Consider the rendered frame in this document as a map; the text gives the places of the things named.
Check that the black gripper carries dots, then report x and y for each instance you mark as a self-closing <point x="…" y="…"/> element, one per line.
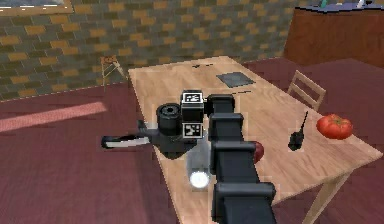
<point x="169" y="126"/>

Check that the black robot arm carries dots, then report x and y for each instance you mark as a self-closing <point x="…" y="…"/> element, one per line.
<point x="233" y="160"/>

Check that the small wooden stool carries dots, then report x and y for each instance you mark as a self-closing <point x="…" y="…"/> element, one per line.
<point x="110" y="68"/>

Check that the clear glass bottle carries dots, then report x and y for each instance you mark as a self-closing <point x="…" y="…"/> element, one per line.
<point x="199" y="166"/>

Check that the light wooden table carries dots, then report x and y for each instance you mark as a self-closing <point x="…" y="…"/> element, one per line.
<point x="213" y="133"/>

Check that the grey flat laptop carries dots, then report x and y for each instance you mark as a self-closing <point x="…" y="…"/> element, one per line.
<point x="235" y="79"/>

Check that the dark red apple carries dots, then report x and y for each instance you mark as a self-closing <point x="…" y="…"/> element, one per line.
<point x="258" y="151"/>

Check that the black spray bottle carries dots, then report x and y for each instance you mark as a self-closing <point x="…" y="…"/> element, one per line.
<point x="297" y="137"/>

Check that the light wooden chair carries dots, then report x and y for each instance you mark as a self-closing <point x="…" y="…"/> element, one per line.
<point x="306" y="90"/>

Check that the red tomato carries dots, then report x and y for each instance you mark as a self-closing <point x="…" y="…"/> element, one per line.
<point x="334" y="126"/>

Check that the brown wooden counter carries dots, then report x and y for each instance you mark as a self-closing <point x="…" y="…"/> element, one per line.
<point x="336" y="36"/>

